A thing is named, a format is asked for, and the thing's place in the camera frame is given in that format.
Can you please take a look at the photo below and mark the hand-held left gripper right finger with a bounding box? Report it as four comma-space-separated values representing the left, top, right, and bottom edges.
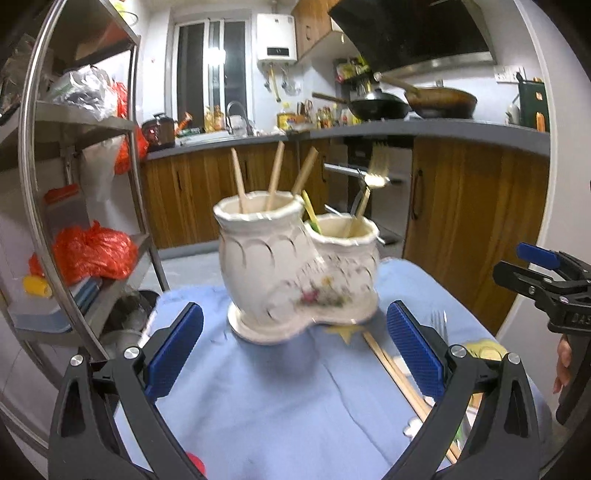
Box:
385, 300, 543, 480

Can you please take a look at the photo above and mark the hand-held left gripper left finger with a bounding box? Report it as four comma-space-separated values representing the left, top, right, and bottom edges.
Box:
48, 302, 205, 480

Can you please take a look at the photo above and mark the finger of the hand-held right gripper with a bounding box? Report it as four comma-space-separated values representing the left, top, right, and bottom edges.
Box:
492, 260, 561, 310
516, 242, 591, 280

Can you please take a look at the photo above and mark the wooden chopstick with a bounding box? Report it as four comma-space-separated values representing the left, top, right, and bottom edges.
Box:
265, 141, 286, 210
367, 331, 462, 462
291, 147, 320, 197
362, 333, 458, 464
230, 148, 247, 214

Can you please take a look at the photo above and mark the silver steel fork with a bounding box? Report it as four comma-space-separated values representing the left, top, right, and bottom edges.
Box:
429, 310, 450, 344

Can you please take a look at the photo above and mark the white ceramic double utensil holder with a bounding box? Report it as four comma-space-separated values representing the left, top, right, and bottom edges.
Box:
213, 191, 382, 346

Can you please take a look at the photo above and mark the gold metal fork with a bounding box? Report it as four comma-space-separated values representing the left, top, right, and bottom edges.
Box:
346, 142, 393, 238

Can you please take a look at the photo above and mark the person's right hand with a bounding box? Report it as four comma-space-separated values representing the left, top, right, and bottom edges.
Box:
553, 335, 573, 394

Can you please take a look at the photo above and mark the wooden kitchen cabinet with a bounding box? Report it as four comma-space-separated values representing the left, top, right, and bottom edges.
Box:
404, 136, 550, 333
141, 138, 333, 250

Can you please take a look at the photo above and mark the flat blue storage box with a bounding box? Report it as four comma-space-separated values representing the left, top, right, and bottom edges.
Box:
11, 276, 116, 333

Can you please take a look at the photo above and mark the blue cartoon print tablecloth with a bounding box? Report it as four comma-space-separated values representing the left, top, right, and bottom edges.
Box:
111, 258, 555, 480

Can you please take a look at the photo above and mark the crumpled red plastic bag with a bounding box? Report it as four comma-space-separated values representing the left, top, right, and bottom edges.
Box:
28, 220, 139, 286

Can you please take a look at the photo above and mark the grey kitchen countertop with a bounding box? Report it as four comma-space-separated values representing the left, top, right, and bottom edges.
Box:
145, 117, 552, 160

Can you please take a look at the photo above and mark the dark green box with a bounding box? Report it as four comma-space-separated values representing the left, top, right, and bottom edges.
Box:
517, 80, 550, 132

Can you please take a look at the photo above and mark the small yellow object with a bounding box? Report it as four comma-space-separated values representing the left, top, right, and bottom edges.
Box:
24, 275, 52, 298

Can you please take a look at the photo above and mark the brown frying pan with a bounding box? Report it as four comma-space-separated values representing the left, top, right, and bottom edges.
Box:
374, 71, 478, 120

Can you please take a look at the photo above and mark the plastic container with red lid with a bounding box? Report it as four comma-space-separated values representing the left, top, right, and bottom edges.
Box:
42, 184, 90, 232

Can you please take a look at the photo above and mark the white plastic bag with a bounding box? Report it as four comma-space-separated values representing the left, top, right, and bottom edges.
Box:
78, 136, 125, 204

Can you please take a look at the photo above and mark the hanging red plastic bag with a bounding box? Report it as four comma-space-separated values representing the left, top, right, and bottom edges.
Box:
111, 82, 151, 175

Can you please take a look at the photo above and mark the black wok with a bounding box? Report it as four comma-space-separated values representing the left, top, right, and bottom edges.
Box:
311, 90, 411, 121

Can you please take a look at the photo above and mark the dark red rice cooker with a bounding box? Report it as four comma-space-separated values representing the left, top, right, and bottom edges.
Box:
141, 112, 177, 151

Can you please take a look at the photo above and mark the group of condiment bottles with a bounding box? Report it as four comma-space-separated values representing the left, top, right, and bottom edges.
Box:
203, 105, 227, 132

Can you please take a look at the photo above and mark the steel kitchen faucet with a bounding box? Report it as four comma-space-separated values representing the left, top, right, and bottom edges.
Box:
226, 100, 254, 137

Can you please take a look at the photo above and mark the group of small spice bottles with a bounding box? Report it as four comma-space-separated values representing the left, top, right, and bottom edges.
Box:
298, 100, 356, 129

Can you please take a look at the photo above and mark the metal shelf rack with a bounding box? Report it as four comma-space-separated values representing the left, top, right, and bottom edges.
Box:
0, 0, 171, 444

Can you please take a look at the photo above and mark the yellow cooking oil bottle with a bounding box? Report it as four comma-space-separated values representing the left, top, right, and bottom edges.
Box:
277, 102, 301, 130

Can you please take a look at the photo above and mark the black range hood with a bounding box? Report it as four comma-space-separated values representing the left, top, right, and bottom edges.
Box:
328, 0, 497, 77

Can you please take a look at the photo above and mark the clear plastic bag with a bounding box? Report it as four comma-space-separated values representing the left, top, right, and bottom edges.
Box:
48, 67, 118, 121

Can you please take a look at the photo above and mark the kitchen window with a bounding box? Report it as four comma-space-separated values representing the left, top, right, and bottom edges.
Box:
173, 18, 252, 134

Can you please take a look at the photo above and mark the white water heater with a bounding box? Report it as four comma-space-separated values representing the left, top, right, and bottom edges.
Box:
256, 13, 298, 63

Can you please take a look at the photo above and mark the wall power socket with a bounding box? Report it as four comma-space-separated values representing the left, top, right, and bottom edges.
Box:
494, 65, 527, 84

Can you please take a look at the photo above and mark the built-in oven with steel handles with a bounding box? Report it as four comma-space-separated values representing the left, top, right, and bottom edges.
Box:
323, 138, 414, 245

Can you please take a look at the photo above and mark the wooden wall cabinet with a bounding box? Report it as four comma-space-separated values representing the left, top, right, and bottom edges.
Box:
291, 0, 345, 61

